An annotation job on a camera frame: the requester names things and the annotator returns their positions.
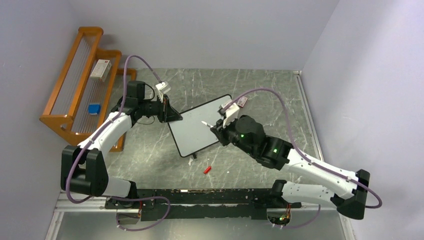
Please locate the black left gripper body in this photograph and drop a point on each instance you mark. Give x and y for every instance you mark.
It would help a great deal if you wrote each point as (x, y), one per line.
(156, 108)

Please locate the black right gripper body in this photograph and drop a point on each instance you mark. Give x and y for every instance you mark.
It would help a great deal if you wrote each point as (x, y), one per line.
(226, 135)

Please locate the white marker pen body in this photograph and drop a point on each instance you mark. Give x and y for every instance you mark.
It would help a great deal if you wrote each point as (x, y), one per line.
(207, 124)

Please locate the black framed whiteboard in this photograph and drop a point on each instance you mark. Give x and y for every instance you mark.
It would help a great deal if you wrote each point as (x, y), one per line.
(190, 135)

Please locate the red marker cap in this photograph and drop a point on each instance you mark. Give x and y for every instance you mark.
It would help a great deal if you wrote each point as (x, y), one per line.
(207, 170)

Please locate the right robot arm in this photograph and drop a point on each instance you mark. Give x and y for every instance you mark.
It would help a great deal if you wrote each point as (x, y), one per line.
(333, 187)

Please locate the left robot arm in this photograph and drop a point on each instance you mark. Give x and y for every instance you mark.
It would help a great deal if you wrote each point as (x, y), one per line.
(83, 168)

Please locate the small red white box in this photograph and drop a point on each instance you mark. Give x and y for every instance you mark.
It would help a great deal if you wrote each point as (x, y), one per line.
(242, 101)

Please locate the blue eraser on rack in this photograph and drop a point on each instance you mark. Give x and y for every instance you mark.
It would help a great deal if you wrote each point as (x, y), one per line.
(94, 109)

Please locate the white red box on rack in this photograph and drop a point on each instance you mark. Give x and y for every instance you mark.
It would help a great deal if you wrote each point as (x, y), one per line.
(101, 70)

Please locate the orange wooden tiered rack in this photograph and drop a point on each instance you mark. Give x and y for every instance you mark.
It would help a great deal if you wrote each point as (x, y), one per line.
(66, 112)

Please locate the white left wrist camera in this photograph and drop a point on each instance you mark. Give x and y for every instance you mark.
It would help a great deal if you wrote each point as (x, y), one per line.
(162, 88)

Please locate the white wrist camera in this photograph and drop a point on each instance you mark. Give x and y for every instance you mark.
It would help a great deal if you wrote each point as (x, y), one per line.
(229, 112)
(162, 88)

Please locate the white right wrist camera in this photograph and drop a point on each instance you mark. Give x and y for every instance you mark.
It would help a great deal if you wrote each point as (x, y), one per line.
(229, 112)

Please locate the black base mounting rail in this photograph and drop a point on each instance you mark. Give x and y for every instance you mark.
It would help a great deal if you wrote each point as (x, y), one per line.
(252, 203)

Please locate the aluminium frame rail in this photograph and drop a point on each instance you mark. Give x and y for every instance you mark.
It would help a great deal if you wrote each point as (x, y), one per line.
(220, 181)

